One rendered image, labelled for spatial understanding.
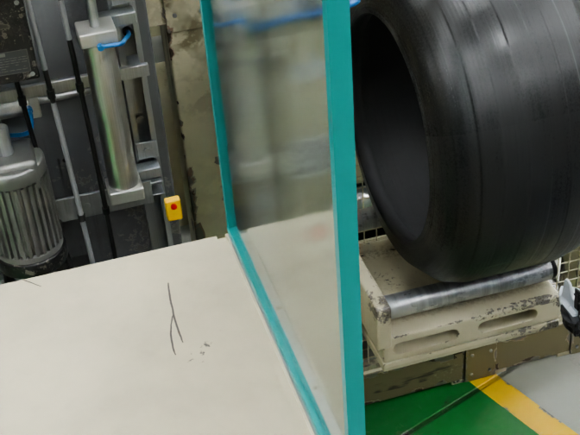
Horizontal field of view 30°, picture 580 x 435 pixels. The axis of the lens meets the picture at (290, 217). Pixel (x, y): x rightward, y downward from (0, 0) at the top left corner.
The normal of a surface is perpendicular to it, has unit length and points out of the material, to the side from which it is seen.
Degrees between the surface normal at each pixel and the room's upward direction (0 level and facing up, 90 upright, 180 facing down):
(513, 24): 36
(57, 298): 0
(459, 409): 0
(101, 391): 0
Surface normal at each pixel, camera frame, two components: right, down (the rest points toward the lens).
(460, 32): -0.15, -0.31
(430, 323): -0.07, -0.82
